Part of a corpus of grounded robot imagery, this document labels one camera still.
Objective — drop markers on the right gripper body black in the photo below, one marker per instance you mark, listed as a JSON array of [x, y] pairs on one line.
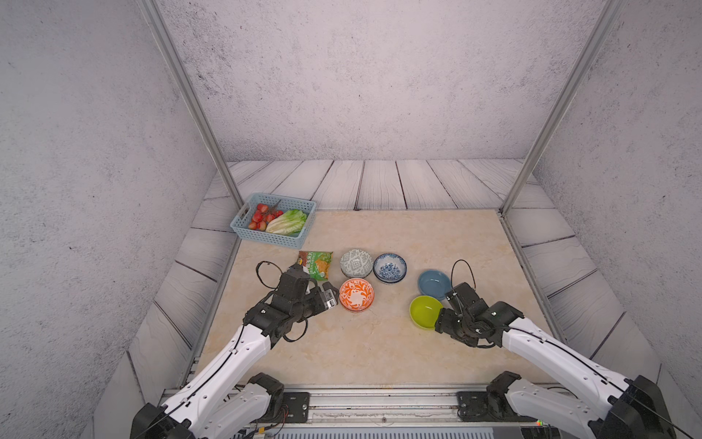
[[455, 326]]

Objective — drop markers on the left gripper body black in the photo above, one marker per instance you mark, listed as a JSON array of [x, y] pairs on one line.
[[311, 305]]

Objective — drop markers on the lime green bowl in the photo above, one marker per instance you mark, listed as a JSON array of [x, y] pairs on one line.
[[425, 311]]

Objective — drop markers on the plain blue shallow bowl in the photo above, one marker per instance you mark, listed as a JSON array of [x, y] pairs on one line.
[[435, 284]]

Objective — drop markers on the orange floral bowl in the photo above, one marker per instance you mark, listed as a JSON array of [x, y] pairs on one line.
[[356, 294]]

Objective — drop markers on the green geometric pattern bowl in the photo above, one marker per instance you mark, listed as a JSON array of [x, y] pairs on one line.
[[356, 263]]

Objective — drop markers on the blue floral bowl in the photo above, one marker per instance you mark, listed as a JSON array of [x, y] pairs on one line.
[[390, 268]]

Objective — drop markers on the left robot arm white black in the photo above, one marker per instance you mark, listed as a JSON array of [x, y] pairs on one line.
[[212, 405]]

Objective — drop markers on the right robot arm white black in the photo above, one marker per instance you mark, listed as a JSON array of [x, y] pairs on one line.
[[598, 403]]

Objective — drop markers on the green snack chip bag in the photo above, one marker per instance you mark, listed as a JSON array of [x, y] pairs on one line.
[[317, 264]]

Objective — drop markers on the green lettuce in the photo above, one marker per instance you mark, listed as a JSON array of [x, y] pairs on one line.
[[289, 223]]

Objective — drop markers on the light blue plastic basket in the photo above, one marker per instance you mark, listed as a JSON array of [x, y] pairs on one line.
[[244, 217]]

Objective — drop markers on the red strawberries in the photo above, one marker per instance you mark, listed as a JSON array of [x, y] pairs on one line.
[[263, 216]]

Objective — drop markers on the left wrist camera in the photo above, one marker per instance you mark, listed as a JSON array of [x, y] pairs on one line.
[[330, 295]]

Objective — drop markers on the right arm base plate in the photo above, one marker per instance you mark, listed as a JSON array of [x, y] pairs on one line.
[[482, 406]]

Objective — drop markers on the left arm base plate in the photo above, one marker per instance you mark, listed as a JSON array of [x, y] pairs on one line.
[[288, 408]]

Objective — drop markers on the aluminium front rail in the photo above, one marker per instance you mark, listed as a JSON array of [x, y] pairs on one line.
[[392, 413]]

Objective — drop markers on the left aluminium frame post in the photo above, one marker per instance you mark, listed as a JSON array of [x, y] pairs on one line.
[[168, 50]]

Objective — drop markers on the aluminium frame post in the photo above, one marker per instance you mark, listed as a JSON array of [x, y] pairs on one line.
[[588, 55], [168, 50]]

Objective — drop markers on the right aluminium frame post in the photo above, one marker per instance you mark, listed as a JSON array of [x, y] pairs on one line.
[[588, 55]]

